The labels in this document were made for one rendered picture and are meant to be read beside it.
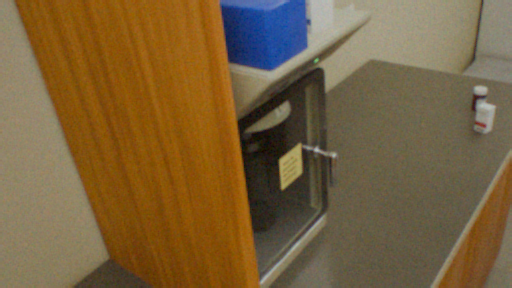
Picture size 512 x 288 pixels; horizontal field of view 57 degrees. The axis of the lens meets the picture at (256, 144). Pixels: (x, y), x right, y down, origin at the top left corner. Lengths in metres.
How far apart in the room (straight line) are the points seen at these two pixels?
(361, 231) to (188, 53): 0.75
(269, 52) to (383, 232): 0.69
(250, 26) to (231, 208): 0.28
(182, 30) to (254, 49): 0.12
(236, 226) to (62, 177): 0.52
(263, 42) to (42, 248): 0.76
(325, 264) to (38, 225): 0.66
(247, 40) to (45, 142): 0.58
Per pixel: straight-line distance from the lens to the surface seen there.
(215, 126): 0.67
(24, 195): 1.14
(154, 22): 0.67
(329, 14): 0.85
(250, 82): 0.70
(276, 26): 0.68
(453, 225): 1.30
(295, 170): 1.01
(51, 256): 1.24
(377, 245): 1.21
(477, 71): 3.66
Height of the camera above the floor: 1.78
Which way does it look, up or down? 32 degrees down
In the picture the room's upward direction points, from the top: 7 degrees counter-clockwise
